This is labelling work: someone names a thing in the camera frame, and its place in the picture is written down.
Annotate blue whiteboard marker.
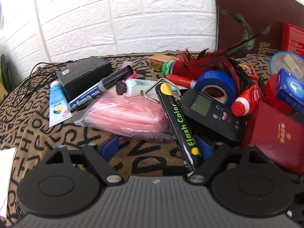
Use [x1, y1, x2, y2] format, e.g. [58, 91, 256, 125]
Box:
[69, 65, 133, 112]

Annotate black Flash Color marker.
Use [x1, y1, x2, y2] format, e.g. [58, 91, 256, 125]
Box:
[155, 82, 203, 171]

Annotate pink masks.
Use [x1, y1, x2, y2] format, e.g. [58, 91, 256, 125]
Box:
[72, 92, 173, 141]

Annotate small brown wooden block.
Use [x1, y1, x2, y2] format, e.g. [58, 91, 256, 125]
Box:
[148, 54, 177, 70]

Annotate dark red booklet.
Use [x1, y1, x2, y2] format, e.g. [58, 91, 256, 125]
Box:
[241, 101, 303, 176]

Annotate clear blue zip pouch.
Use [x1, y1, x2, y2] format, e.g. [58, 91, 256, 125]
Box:
[268, 51, 304, 81]

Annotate black cable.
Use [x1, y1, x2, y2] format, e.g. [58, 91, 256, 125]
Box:
[21, 60, 77, 98]

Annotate red glue bottle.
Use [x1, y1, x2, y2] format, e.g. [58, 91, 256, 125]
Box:
[231, 84, 266, 117]

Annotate black cardboard box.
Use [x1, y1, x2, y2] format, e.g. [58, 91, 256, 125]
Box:
[57, 56, 113, 101]

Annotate dark brown wooden board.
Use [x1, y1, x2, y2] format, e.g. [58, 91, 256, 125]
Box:
[216, 0, 303, 56]

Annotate blue small carton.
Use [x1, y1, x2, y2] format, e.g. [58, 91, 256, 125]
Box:
[275, 68, 304, 114]

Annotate red box against board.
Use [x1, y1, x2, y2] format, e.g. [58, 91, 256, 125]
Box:
[281, 23, 304, 58]

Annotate blue tape roll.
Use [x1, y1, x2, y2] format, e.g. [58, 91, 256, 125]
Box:
[194, 70, 237, 107]

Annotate red feather toy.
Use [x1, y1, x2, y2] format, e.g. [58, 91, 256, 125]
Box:
[160, 10, 271, 95]

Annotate blue white cream tube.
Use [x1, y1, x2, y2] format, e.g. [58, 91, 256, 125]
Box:
[49, 81, 72, 127]

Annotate black digital scale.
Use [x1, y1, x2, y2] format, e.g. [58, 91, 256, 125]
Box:
[179, 89, 246, 148]

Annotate white paper sheet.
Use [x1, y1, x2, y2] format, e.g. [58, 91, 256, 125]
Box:
[0, 148, 17, 218]

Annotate white bottle dark cap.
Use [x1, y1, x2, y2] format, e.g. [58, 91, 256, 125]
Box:
[115, 78, 156, 98]

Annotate red marker pen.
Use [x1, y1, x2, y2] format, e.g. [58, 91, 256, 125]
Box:
[165, 74, 196, 89]

